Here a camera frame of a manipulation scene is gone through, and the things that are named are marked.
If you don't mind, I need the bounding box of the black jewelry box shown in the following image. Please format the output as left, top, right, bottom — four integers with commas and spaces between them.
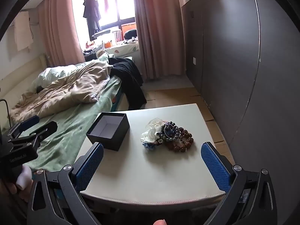
86, 112, 130, 151

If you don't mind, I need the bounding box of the dark bead bracelet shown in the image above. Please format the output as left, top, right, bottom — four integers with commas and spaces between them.
160, 121, 185, 142

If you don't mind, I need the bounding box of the multicolour bead bracelet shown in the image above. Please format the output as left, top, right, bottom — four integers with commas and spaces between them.
150, 133, 167, 146

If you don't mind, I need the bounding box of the black clothing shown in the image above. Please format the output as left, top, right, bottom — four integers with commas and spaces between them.
108, 57, 147, 109

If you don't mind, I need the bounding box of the black bag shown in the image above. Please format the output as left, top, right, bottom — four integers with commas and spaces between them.
123, 29, 137, 40

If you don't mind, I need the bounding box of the person's left hand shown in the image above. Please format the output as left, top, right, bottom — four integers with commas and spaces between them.
0, 180, 35, 204

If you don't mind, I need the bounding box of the black cable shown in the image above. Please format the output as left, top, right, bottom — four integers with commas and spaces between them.
0, 99, 11, 127

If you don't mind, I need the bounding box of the orange box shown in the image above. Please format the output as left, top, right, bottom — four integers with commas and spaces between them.
121, 23, 136, 32

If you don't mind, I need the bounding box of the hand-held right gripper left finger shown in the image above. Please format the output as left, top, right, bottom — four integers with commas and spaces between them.
27, 142, 105, 225

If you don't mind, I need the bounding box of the cream padded headboard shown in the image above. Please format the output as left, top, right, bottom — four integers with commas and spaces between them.
0, 54, 47, 104

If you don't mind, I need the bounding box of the white fabric scrunchie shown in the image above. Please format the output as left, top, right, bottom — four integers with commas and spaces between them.
141, 118, 164, 143

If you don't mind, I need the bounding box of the floral windowsill sheet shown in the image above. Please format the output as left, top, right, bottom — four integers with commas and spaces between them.
106, 41, 140, 57

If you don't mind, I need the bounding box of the green bed sheet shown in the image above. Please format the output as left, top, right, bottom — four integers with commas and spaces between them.
14, 75, 122, 173

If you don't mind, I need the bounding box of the beige duvet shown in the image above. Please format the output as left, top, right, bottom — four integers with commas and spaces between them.
10, 53, 113, 122

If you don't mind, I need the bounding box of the white hanging cloth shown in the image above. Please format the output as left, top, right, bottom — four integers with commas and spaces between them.
14, 10, 34, 52

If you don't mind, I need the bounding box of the pile of bead bracelets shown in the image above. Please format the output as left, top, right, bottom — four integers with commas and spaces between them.
166, 129, 194, 153

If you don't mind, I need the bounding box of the pink curtain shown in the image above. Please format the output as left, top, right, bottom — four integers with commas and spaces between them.
37, 0, 86, 67
131, 0, 188, 80

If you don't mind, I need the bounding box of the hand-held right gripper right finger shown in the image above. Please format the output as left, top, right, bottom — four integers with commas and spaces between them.
200, 141, 278, 225

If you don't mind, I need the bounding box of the white bed frame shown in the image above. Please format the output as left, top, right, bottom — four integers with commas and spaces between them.
110, 56, 142, 112

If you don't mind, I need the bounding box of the white low table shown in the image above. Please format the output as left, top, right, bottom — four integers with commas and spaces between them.
76, 103, 229, 210

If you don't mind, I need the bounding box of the window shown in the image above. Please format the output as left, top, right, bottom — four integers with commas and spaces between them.
70, 0, 137, 43

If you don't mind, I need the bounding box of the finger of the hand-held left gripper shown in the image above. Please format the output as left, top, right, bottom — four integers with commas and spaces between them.
8, 121, 58, 146
9, 115, 40, 136

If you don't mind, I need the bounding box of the hanging dark coat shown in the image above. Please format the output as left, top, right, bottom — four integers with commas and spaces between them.
82, 0, 102, 40

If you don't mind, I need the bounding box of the blue tassel ornament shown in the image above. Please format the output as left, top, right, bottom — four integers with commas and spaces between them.
142, 142, 160, 151

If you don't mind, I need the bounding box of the dark brown wardrobe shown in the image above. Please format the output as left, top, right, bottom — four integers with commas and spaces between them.
181, 0, 300, 193

